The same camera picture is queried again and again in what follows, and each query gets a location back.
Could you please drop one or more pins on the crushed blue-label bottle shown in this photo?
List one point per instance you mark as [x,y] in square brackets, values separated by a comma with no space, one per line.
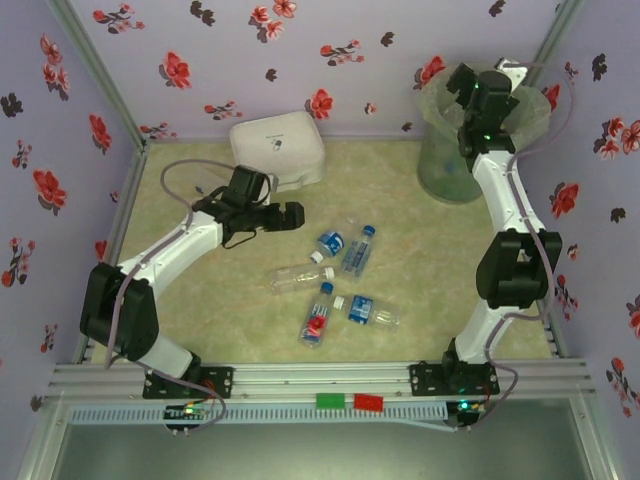
[331,242]

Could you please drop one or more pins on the clear bottle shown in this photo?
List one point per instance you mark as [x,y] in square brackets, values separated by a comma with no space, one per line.
[295,280]

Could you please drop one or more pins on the soda water bottle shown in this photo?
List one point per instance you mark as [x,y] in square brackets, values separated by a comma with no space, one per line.
[356,255]

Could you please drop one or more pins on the red-flower bottle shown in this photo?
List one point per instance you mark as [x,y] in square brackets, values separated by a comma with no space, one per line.
[316,320]

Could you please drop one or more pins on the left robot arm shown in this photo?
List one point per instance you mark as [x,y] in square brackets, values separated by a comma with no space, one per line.
[170,245]

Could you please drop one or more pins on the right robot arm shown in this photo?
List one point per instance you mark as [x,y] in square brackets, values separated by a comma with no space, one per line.
[500,190]

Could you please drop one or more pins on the translucent bin liner bag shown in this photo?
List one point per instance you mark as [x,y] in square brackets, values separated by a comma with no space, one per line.
[430,107]

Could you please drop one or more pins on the green mesh bin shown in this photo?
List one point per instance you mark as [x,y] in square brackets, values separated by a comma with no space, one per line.
[440,175]

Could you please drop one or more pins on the white zip case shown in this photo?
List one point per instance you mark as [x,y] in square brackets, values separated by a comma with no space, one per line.
[275,145]

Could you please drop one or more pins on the green block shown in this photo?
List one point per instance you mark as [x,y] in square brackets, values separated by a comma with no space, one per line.
[330,400]

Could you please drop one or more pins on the red block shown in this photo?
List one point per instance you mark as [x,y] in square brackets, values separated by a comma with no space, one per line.
[369,402]

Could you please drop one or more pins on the grey metal panel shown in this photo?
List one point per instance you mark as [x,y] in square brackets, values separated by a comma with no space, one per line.
[320,455]

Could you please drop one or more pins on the aluminium corner post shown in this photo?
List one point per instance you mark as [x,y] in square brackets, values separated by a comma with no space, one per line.
[99,75]
[552,40]

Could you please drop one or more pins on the aluminium side rail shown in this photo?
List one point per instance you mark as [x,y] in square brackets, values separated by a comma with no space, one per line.
[555,345]
[125,200]

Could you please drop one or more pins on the aluminium mounting rail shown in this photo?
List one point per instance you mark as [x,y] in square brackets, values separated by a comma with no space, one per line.
[320,380]

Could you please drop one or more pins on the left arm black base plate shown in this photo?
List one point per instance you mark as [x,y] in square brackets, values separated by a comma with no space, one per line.
[220,382]

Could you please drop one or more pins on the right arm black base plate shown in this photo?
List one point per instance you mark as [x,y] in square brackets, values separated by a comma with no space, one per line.
[425,380]

